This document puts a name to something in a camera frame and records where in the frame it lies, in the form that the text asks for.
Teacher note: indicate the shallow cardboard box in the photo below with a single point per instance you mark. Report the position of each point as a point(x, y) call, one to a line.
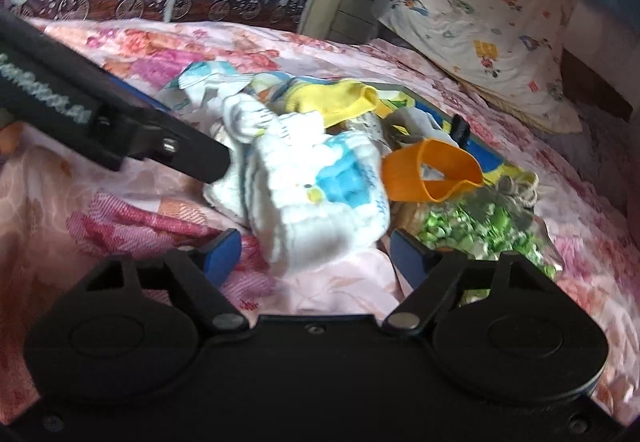
point(400, 98)

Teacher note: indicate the wooden headboard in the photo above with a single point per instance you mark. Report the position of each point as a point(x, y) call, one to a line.
point(595, 87)

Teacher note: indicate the white quilted cloth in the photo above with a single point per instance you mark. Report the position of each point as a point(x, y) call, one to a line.
point(300, 202)

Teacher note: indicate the cartoon printed white sheet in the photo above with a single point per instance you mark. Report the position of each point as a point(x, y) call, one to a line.
point(475, 12)

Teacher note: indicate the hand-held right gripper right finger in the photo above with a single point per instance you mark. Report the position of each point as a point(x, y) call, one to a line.
point(407, 258)

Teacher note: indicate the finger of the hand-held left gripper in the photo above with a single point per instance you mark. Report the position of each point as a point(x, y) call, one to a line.
point(135, 92)
point(185, 149)

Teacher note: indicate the jar of green paper stars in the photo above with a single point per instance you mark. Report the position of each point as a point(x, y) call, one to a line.
point(460, 227)

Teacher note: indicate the pink floral bedsheet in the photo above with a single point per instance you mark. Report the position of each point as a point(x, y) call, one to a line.
point(125, 222)

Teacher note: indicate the yellow cloth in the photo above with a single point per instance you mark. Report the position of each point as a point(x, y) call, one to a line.
point(340, 101)

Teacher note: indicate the light blue printed cloth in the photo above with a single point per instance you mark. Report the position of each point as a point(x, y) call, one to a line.
point(210, 77)

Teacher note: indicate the grey cloth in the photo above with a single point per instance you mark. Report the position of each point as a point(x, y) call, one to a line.
point(420, 123)

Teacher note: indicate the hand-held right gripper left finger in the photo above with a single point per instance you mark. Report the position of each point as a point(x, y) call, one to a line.
point(221, 256)

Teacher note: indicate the twine bundle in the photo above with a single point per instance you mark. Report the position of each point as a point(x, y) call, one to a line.
point(520, 192)

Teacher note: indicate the orange plastic cup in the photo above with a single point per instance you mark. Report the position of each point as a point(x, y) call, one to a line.
point(405, 172)

